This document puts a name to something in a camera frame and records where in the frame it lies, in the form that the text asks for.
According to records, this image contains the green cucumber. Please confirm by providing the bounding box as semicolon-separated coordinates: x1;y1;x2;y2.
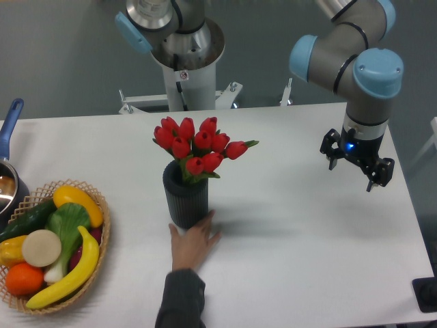
1;199;57;242

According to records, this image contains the yellow orange bell pepper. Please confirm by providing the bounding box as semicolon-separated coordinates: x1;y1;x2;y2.
0;235;27;267

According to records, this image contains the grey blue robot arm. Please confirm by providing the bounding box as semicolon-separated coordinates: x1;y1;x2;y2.
115;1;404;187

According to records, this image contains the dark red vegetable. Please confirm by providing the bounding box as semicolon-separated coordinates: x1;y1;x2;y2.
68;225;103;272

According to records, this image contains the beige round disc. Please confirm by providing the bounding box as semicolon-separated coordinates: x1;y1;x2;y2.
21;230;61;267

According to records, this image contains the green bok choy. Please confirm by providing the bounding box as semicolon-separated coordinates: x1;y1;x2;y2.
44;202;90;285

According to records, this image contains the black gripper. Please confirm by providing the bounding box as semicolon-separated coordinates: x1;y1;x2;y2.
320;112;395;192

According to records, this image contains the woven wicker basket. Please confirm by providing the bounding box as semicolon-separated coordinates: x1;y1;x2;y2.
1;179;111;315

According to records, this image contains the red tulip bouquet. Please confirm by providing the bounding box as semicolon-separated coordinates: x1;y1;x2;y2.
153;116;259;185

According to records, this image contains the orange fruit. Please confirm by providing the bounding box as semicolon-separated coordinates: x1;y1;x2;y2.
5;262;44;296

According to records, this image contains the blue handled saucepan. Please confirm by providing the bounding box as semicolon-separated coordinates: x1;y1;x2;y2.
1;98;29;232

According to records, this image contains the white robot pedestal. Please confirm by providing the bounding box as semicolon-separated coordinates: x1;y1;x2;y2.
115;8;242;111

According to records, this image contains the person's bare hand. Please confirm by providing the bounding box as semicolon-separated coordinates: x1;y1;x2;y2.
169;210;222;271

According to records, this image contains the black device at edge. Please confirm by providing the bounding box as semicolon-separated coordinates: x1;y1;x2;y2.
412;277;437;313

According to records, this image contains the dark grey ribbed vase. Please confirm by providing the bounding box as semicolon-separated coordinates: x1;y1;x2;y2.
163;161;209;230

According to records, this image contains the dark grey sleeved forearm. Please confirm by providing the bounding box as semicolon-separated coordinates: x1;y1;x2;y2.
155;269;206;327

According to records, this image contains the yellow banana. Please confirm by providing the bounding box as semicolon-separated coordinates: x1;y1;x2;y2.
26;225;100;310

